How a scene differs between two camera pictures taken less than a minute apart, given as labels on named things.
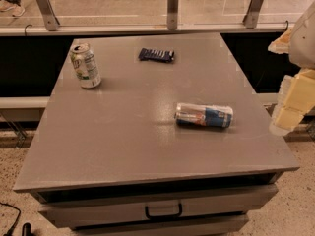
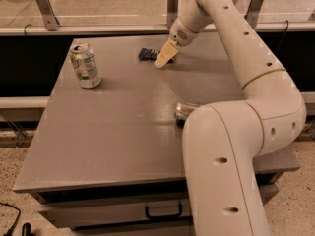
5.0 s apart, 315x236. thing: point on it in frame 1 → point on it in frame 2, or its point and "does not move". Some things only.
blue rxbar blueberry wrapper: (159, 55) does not move
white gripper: (304, 41) → (181, 33)
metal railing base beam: (141, 29) does not move
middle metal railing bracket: (173, 7) does not move
